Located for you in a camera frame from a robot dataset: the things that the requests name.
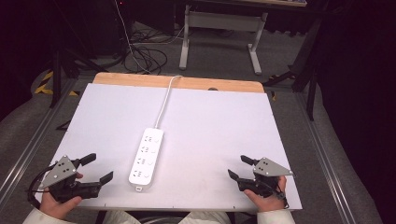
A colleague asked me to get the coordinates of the white power strip cable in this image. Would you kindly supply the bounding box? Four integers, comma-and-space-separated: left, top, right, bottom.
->
154, 75, 183, 130

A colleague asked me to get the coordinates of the white power strip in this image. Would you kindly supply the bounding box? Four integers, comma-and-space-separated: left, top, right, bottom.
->
128, 127, 165, 192

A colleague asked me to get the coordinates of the thin white floor cable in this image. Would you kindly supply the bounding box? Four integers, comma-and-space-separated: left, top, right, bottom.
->
113, 0, 152, 75

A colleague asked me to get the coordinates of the yellow black floor tape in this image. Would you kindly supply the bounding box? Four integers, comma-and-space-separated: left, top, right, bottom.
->
33, 70, 79, 97

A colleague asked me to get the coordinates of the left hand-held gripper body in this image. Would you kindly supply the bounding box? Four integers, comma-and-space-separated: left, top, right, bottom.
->
39, 154, 103, 203

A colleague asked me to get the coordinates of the person's left hand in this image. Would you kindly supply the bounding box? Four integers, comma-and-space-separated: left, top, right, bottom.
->
39, 172, 84, 221

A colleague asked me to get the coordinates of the black tripod stand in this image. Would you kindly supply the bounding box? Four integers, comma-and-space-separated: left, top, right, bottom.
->
49, 46, 108, 109

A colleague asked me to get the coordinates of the person's right hand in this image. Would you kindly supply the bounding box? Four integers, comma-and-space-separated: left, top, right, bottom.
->
243, 175, 289, 214

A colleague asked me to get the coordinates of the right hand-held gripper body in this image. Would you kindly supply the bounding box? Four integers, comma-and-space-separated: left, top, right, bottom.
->
237, 157, 294, 199

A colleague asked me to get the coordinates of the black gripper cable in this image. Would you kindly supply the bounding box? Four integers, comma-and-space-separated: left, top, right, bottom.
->
273, 185, 290, 210
26, 163, 59, 210

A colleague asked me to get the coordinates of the white metal table frame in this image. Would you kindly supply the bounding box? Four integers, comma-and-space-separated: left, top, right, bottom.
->
178, 0, 308, 76

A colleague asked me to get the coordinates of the aluminium floor rail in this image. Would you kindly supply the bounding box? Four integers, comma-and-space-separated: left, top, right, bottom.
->
0, 78, 78, 201
294, 92, 357, 224

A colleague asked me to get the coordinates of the black metal stand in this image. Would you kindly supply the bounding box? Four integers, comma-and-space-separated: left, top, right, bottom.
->
262, 18, 323, 121

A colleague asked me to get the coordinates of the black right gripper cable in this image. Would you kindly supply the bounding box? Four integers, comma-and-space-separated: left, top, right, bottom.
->
273, 185, 290, 210

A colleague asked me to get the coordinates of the black floor cable bundle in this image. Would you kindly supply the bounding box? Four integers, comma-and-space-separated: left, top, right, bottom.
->
123, 29, 169, 76

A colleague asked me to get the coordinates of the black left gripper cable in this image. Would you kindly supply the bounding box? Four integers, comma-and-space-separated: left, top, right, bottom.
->
26, 163, 59, 210

